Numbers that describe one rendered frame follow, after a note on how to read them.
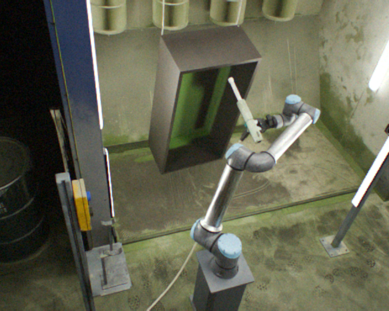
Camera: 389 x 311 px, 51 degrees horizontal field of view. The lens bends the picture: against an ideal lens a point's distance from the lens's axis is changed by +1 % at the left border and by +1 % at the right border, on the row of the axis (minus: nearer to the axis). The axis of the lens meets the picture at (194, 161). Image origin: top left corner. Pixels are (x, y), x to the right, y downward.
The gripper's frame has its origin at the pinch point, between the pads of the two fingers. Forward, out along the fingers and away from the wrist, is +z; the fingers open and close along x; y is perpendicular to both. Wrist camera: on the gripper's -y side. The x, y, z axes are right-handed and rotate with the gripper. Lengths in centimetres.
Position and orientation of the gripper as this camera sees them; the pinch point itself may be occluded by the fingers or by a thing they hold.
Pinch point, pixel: (248, 127)
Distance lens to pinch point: 260.7
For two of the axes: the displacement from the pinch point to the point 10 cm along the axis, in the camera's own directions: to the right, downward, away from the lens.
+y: -2.5, 4.0, 8.8
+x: -3.7, -8.8, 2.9
